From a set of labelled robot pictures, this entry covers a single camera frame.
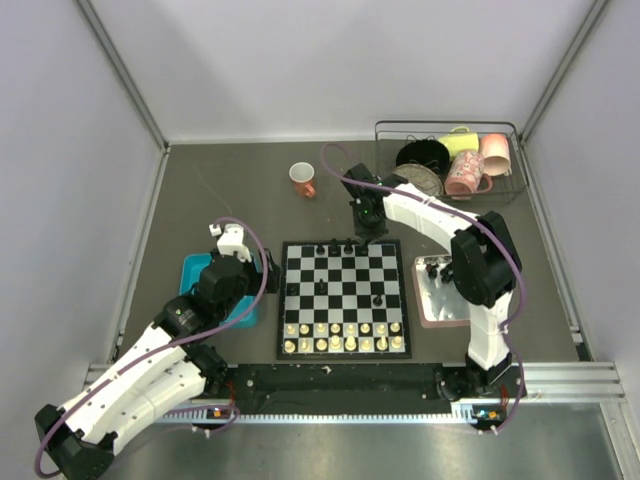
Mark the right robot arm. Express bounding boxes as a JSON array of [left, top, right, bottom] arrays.
[[341, 163, 522, 396]]

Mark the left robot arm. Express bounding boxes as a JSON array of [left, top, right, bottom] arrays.
[[34, 248, 280, 479]]

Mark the chess board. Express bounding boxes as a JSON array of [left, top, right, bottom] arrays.
[[276, 239, 412, 361]]

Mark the blue plastic tray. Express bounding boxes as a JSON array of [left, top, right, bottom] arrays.
[[179, 252, 258, 333]]

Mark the patterned plate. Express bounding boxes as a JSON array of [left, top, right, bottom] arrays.
[[392, 163, 444, 198]]

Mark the orange mug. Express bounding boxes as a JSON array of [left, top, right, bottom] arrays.
[[288, 162, 316, 198]]

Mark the black bowl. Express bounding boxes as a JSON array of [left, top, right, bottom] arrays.
[[396, 139, 450, 175]]

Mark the pink floral mug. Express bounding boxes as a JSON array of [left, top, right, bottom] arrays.
[[444, 150, 493, 200]]

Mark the pink metal tray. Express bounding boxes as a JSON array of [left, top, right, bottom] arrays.
[[411, 255, 470, 328]]

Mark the yellow mug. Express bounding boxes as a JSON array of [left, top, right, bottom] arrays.
[[438, 126, 480, 158]]

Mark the pink marbled cup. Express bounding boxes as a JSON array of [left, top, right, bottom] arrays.
[[480, 133, 511, 177]]

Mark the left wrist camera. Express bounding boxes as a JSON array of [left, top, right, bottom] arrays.
[[209, 222, 251, 263]]

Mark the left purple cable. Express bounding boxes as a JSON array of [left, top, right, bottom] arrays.
[[33, 215, 271, 476]]

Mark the purple cable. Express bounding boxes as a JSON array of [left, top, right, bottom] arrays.
[[321, 143, 529, 434], [33, 215, 271, 476]]

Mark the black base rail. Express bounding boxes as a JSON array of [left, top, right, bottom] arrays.
[[219, 362, 476, 415]]

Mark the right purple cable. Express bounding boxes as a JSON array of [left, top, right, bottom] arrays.
[[321, 143, 529, 434]]

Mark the wire dish rack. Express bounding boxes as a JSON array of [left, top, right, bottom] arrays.
[[375, 120, 528, 203]]

